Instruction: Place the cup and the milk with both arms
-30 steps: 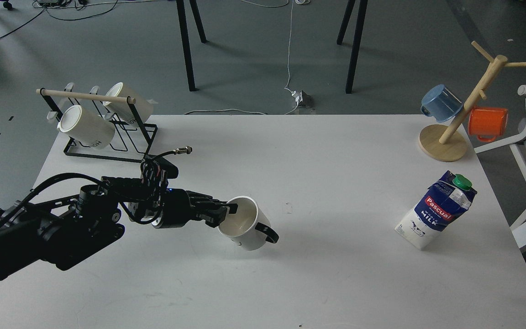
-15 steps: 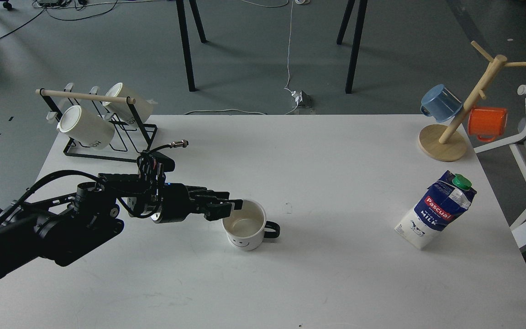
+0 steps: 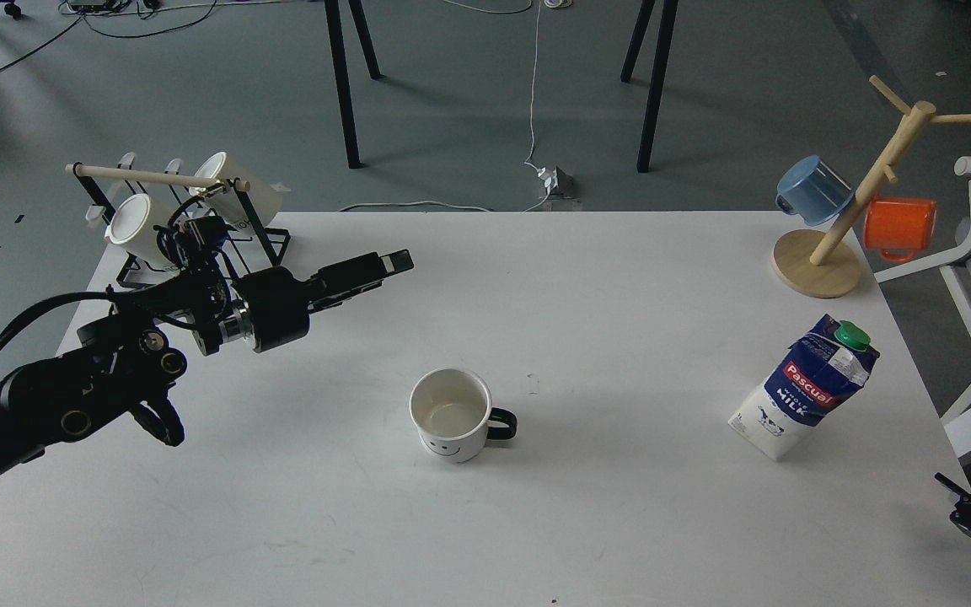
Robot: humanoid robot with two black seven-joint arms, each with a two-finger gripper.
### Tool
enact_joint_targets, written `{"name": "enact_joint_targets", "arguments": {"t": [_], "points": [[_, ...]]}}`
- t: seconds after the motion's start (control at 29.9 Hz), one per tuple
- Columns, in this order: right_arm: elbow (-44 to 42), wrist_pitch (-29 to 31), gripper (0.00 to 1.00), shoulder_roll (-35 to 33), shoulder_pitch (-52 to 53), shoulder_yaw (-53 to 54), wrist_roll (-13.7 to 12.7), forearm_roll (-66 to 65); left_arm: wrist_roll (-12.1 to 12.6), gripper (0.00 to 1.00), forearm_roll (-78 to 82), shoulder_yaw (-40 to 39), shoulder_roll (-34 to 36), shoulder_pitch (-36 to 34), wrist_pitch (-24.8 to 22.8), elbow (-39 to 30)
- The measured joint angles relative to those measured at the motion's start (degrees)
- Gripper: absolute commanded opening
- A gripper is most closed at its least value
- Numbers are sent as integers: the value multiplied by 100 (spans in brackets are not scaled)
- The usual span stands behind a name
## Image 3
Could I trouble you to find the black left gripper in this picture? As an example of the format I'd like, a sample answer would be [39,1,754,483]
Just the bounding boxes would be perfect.
[196,250,415,355]

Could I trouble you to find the white mug with black handle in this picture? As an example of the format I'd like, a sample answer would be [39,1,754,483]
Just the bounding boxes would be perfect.
[409,368,518,464]

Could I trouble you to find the blue white milk carton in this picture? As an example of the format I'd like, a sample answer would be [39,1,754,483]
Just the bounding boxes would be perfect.
[728,314,880,460]

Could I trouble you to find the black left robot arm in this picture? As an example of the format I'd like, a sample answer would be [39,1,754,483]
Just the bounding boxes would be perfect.
[0,216,415,475]

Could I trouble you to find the cream mug rear on rack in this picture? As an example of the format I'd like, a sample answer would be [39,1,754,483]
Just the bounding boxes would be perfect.
[190,151,284,231]

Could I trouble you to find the cream mug on rack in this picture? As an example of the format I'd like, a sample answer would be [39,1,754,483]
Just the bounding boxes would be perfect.
[190,151,284,231]
[104,193,176,271]

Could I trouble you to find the cream mug front on rack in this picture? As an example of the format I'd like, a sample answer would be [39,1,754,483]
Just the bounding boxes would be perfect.
[104,193,176,271]

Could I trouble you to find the black table legs left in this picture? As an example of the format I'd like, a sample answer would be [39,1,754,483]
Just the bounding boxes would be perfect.
[322,1,383,169]

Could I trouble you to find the black table legs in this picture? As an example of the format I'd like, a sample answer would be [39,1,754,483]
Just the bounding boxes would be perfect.
[322,1,383,169]
[620,1,679,174]

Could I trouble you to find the orange mug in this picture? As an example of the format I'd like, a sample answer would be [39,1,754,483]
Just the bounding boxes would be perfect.
[861,196,937,264]

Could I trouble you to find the wooden mug tree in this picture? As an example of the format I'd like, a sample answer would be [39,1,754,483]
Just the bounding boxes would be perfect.
[772,74,971,299]

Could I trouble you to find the blue mug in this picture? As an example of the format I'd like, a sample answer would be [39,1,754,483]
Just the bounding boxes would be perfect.
[775,155,855,227]

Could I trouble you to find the black table legs right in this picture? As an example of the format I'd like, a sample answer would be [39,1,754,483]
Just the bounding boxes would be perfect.
[620,1,679,174]

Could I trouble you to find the black wire mug rack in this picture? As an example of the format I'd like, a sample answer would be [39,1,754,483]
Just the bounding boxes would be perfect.
[65,153,290,288]

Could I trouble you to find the white cable with plug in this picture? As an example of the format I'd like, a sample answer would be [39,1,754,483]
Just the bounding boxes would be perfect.
[338,0,575,213]

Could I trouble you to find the black floor cable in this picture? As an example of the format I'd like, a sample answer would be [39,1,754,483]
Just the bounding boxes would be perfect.
[0,0,218,110]

